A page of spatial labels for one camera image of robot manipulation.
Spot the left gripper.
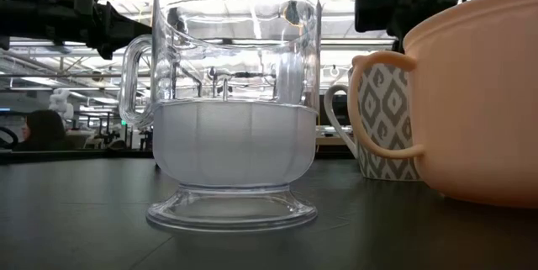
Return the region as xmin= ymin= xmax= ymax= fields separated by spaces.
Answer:
xmin=45 ymin=0 xmax=153 ymax=61

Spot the grey patterned white mug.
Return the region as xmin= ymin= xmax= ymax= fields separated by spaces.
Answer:
xmin=323 ymin=62 xmax=422 ymax=182

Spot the large peach mug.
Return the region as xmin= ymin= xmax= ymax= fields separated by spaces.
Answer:
xmin=347 ymin=0 xmax=538 ymax=209

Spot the white robot figure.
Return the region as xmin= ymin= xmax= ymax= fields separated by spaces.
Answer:
xmin=48 ymin=87 xmax=76 ymax=120

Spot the seated person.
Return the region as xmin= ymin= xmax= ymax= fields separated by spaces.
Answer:
xmin=12 ymin=109 xmax=76 ymax=152

